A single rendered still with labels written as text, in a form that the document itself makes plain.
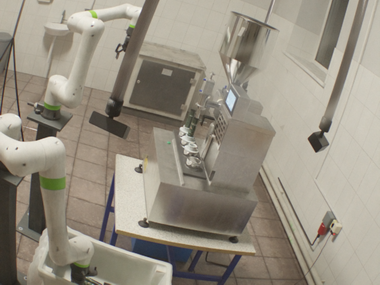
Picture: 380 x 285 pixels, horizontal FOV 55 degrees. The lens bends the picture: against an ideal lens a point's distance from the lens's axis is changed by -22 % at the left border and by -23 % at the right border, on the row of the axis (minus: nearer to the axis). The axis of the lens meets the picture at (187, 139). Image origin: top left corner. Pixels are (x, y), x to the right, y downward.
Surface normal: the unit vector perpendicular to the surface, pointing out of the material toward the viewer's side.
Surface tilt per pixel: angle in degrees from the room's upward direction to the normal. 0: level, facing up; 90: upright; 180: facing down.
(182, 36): 90
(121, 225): 0
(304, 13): 90
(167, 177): 0
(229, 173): 90
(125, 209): 0
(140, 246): 90
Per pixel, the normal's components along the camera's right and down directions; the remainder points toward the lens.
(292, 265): 0.32, -0.87
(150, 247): 0.11, 0.43
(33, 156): 0.81, -0.18
